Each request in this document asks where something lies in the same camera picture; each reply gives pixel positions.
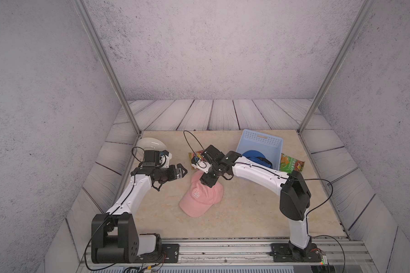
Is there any pink baseball cap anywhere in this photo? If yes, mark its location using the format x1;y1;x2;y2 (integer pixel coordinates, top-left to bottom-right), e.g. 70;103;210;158
179;171;224;218

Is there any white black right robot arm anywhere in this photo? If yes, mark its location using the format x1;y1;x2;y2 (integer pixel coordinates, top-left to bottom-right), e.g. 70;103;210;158
191;145;312;260

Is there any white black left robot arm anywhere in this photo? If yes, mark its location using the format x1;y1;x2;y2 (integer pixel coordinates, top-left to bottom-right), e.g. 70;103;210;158
88;150;188;264

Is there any blue baseball cap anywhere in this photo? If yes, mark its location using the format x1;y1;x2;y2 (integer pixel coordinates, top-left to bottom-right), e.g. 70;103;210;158
243;150;273;168

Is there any Fox's fruit candy bag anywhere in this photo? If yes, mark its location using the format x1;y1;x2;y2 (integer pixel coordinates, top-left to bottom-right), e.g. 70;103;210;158
189;150;207;169

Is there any white plate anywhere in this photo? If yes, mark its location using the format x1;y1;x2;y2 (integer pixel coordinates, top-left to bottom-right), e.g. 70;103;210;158
134;137;166;163

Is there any light blue plastic basket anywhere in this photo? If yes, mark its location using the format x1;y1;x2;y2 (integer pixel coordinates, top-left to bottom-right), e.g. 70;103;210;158
236;129;284;170

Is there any green corn chips bag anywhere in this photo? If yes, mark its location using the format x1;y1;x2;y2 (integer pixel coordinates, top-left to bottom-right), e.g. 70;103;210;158
279;154;305;173

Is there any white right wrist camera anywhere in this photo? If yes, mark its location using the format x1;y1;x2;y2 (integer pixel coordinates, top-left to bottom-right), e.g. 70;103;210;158
196;160;212;174

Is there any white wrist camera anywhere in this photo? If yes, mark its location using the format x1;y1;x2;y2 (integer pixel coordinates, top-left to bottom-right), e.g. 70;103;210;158
158;150;172;168
196;160;212;174

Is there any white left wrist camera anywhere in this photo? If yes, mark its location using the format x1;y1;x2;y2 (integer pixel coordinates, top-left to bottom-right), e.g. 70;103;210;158
158;150;172;168

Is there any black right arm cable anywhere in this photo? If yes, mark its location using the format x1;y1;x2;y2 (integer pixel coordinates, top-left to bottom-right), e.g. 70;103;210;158
182;130;346;273

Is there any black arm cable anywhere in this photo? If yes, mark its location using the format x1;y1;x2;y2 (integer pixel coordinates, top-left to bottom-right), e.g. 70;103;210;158
182;130;346;273
83;146;168;272

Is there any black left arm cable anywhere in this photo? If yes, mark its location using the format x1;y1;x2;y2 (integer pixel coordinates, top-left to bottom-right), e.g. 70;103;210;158
83;146;168;272

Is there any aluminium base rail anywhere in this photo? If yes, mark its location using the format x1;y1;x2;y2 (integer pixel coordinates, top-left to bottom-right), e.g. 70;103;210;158
78;235;378;273

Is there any aluminium left corner post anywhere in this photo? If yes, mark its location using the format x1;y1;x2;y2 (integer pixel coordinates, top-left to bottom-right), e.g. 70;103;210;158
72;0;141;134

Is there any aluminium corner post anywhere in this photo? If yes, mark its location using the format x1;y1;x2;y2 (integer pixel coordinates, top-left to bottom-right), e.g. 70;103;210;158
297;0;375;136
72;0;141;134

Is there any aluminium right corner post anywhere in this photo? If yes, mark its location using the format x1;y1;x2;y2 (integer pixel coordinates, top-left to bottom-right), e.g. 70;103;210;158
297;0;375;136

